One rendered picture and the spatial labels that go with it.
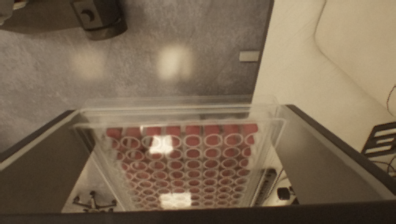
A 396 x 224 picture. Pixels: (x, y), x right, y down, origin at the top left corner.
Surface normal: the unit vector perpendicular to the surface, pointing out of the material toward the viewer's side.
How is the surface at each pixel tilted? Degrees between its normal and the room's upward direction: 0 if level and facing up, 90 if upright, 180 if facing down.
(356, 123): 0
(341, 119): 0
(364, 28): 91
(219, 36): 0
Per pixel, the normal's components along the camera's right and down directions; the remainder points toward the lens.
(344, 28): -1.00, 0.01
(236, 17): 0.04, 0.66
